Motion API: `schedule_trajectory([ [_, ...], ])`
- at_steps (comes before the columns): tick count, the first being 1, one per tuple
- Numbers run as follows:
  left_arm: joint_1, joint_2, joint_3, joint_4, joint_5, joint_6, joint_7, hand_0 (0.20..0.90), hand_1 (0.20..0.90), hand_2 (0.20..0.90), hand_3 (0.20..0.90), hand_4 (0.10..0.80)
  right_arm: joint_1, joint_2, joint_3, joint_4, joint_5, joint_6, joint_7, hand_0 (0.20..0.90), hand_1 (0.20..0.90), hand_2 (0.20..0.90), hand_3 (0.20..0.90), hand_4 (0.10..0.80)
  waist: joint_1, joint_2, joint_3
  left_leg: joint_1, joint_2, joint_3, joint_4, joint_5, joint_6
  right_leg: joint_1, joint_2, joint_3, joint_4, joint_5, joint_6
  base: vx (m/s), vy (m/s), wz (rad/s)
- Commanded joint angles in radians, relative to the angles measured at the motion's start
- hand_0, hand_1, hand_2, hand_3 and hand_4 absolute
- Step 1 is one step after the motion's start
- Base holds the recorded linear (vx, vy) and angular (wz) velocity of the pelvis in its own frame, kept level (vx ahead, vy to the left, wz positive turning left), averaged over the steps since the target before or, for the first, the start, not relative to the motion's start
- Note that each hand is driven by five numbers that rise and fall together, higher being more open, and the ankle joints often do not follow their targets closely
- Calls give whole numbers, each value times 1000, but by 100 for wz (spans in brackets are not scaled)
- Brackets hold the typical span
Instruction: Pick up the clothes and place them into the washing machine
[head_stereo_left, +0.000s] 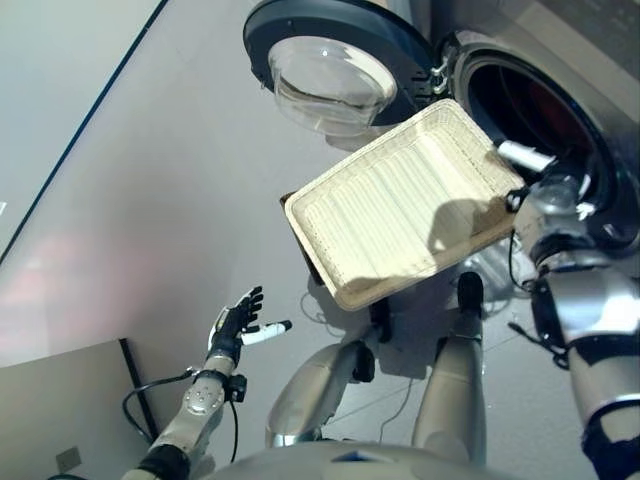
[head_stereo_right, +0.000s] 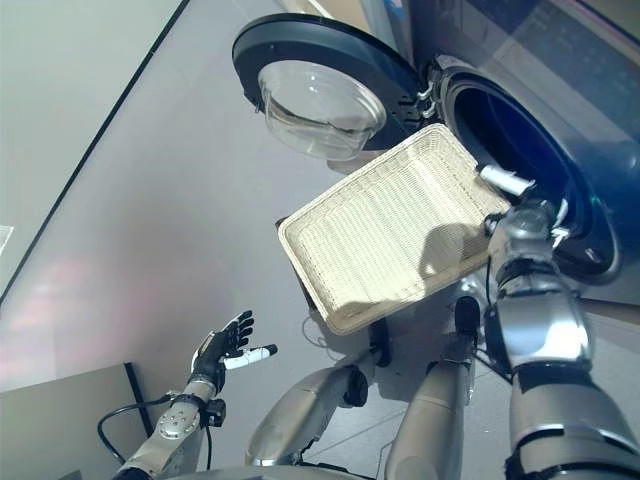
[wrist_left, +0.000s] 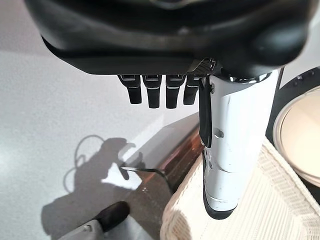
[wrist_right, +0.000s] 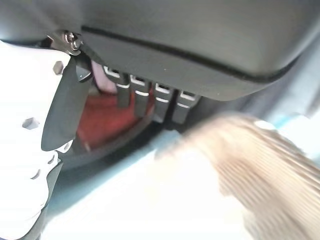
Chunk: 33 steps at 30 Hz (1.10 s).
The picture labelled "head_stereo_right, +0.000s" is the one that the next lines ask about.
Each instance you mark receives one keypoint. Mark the dark brown stool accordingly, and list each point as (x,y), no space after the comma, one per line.
(382,345)

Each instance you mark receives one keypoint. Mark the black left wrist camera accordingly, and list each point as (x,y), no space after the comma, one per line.
(216,412)

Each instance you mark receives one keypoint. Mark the grey front-load washing machine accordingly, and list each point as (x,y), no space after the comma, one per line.
(600,125)

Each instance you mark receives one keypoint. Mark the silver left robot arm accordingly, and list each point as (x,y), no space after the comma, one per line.
(175,425)

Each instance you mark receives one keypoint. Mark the white wicker basket tray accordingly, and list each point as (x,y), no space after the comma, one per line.
(380,225)

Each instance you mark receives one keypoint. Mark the silver right robot leg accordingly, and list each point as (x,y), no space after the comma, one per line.
(435,410)

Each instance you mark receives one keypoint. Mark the round glass washing machine door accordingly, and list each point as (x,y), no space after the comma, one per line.
(320,100)

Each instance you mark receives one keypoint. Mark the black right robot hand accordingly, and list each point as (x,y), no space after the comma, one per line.
(505,179)

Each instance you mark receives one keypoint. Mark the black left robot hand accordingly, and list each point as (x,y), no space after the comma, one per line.
(217,352)

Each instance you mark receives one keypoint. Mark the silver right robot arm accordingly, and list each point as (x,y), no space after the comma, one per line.
(545,325)

